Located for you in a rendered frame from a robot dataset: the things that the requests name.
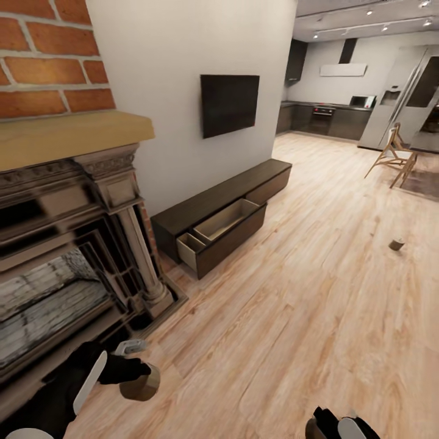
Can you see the wall mounted tv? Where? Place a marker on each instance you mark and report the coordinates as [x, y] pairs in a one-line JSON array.
[[228, 103]]

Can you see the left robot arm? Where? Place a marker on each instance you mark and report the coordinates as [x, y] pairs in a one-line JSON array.
[[58, 403]]

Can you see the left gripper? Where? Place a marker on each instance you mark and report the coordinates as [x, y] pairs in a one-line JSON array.
[[128, 370]]

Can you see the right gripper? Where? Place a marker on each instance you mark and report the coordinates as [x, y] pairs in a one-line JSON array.
[[327, 422]]

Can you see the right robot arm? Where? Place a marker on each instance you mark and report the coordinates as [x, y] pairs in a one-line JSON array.
[[350, 427]]

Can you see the pillar candle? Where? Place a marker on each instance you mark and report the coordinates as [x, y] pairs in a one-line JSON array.
[[144, 388], [312, 431], [396, 244]]

